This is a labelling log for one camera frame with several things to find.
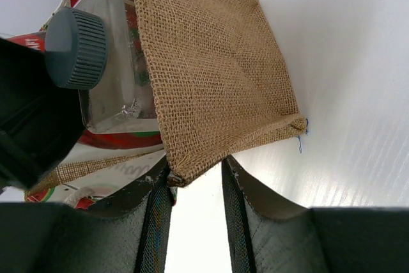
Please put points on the clear bottle grey cap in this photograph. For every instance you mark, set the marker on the clear bottle grey cap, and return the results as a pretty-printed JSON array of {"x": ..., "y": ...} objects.
[{"x": 94, "y": 48}]

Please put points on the red shampoo bottle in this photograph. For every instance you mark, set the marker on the red shampoo bottle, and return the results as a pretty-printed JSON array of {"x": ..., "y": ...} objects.
[{"x": 34, "y": 40}]

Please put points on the burlap watermelon canvas bag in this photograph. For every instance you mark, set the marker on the burlap watermelon canvas bag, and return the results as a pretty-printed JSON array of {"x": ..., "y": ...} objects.
[{"x": 220, "y": 86}]

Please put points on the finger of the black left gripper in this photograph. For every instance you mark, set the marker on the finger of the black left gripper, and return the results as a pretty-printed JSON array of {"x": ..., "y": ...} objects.
[{"x": 40, "y": 122}]

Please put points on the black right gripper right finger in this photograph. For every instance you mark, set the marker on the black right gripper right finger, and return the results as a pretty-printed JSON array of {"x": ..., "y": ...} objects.
[{"x": 269, "y": 233}]

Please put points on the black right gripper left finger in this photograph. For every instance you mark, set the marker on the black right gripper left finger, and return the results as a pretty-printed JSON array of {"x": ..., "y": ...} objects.
[{"x": 126, "y": 232}]

